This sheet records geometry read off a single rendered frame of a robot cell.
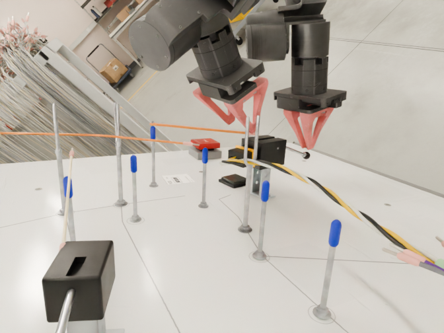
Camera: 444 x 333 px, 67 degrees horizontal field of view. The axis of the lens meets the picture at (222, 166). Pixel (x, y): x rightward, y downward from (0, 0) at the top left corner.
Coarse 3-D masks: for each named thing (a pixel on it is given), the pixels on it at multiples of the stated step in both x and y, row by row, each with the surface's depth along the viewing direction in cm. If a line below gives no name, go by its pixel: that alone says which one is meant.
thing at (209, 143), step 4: (192, 140) 72; (196, 140) 72; (200, 140) 72; (204, 140) 73; (208, 140) 73; (212, 140) 73; (200, 144) 69; (204, 144) 70; (208, 144) 70; (212, 144) 70; (216, 144) 71; (196, 148) 73; (200, 148) 69; (208, 148) 70; (212, 148) 71; (216, 148) 71
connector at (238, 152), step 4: (236, 148) 49; (252, 148) 49; (228, 152) 48; (232, 152) 47; (236, 152) 47; (240, 152) 47; (248, 152) 47; (228, 156) 48; (232, 156) 47; (236, 156) 47; (240, 156) 46; (248, 156) 47; (244, 164) 46
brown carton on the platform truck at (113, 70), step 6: (114, 60) 702; (108, 66) 698; (114, 66) 704; (120, 66) 710; (102, 72) 716; (108, 72) 700; (114, 72) 706; (120, 72) 712; (108, 78) 733; (114, 78) 709; (120, 78) 716
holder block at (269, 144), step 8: (264, 136) 52; (272, 136) 52; (248, 144) 49; (264, 144) 48; (272, 144) 49; (280, 144) 50; (264, 152) 48; (272, 152) 49; (280, 152) 50; (264, 160) 48; (272, 160) 50; (280, 160) 51; (256, 168) 49; (264, 168) 49
